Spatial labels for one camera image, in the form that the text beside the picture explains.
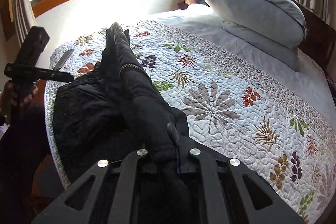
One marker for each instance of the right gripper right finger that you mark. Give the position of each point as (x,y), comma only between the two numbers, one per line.
(200,169)

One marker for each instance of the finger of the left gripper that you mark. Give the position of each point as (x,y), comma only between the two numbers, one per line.
(63,59)
(51,75)

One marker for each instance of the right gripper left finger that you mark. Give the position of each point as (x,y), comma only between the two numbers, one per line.
(145,192)

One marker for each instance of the black pants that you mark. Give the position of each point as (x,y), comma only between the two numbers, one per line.
(114,110)

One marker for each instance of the person's left hand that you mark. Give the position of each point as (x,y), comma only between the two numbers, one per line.
(7,95)

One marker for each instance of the brown striped curtain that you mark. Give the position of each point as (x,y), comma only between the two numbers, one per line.
(24,18)

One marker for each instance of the floral quilted bedspread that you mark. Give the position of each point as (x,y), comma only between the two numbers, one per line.
(283,130)

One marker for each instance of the lower grey pillow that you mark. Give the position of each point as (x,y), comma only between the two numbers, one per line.
(275,49)

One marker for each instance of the grey pillow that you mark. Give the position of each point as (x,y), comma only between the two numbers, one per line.
(279,20)
(275,49)

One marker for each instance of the upper grey pillow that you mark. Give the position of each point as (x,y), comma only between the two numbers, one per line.
(279,20)

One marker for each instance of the dark wooden headboard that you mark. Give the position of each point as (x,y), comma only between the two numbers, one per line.
(320,40)

